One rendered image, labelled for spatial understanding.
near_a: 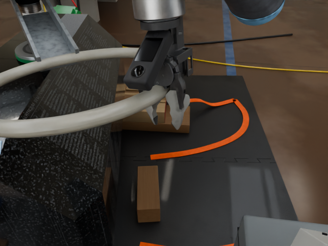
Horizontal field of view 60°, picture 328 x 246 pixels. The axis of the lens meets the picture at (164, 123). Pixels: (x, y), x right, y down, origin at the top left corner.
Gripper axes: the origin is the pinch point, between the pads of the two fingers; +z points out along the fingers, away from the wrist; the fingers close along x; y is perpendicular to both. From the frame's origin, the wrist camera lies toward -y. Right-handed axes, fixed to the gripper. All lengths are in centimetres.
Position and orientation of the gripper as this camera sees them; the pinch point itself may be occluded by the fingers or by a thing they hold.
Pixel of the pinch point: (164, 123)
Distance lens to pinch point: 58.3
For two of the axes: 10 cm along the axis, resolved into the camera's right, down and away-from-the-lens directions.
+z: 0.9, 8.7, 4.8
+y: 5.2, -4.6, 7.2
